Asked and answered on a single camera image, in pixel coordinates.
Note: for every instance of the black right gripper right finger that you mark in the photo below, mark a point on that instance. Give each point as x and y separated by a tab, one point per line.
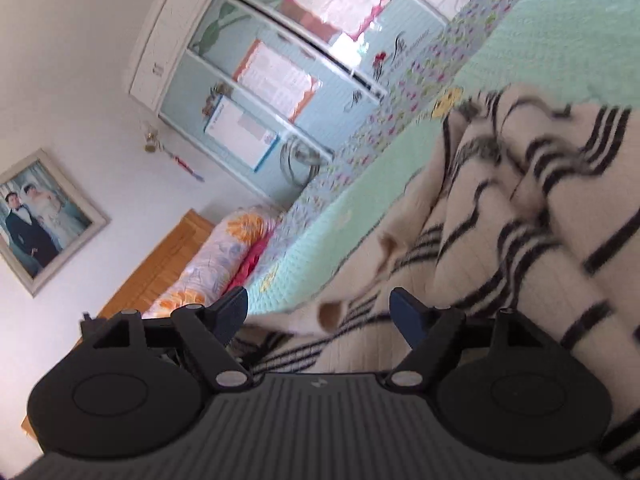
433	337

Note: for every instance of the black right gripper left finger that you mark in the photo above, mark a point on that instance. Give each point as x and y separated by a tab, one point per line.
207	331

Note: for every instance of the cream black striped knit sweater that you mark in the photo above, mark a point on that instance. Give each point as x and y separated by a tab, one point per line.
525	205

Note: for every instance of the floral pillow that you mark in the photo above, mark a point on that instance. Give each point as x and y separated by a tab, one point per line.
216	264

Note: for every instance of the wooden headboard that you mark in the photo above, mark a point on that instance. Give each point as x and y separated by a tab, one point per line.
129	388

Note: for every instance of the red pillow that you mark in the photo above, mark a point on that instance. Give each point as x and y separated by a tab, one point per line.
249	263

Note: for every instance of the hanging tassel ornament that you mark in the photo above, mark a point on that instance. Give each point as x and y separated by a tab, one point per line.
155	140

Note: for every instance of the framed wedding photo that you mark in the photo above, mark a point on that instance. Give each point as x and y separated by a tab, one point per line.
45	220

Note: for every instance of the white wardrobe with glass doors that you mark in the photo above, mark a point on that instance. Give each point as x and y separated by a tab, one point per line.
273	89

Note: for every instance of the mint green quilted bedspread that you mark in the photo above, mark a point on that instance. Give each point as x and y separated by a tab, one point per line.
579	51

